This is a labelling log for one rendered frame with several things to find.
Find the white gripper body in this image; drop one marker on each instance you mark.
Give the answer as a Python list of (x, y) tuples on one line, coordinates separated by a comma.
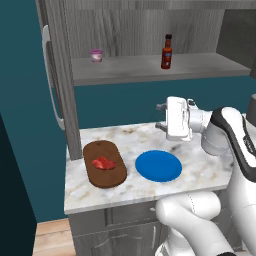
[(178, 118)]

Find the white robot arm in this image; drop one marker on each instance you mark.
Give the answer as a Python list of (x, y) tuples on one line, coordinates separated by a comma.
[(240, 200)]

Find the blue round plate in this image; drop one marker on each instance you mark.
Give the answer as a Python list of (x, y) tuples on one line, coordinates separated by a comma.
[(158, 166)]

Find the red-brown condiment bottle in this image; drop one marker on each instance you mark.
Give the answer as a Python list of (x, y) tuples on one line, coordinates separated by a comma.
[(166, 55)]

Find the red raw steak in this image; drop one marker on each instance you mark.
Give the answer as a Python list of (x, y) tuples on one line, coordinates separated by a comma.
[(104, 163)]

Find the brown wooden cutting board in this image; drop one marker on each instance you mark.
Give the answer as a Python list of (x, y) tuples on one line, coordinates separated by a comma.
[(105, 178)]

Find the grey wood open cabinet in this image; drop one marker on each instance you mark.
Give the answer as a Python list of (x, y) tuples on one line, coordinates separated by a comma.
[(133, 30)]

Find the grey wood cabinet door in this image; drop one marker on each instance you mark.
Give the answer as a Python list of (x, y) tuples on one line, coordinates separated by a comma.
[(66, 100)]

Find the dark grey cabinet door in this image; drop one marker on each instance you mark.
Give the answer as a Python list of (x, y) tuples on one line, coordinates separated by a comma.
[(238, 36)]

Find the grey block object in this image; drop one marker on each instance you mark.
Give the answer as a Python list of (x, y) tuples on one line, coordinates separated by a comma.
[(252, 111)]

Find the pink yogurt cup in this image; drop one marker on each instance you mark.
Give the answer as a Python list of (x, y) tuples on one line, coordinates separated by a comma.
[(96, 56)]

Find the grey drawer front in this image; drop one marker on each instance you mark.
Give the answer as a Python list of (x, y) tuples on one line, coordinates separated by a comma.
[(130, 213)]

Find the grey lower cupboard door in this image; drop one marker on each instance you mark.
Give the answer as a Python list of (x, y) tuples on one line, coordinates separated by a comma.
[(116, 241)]

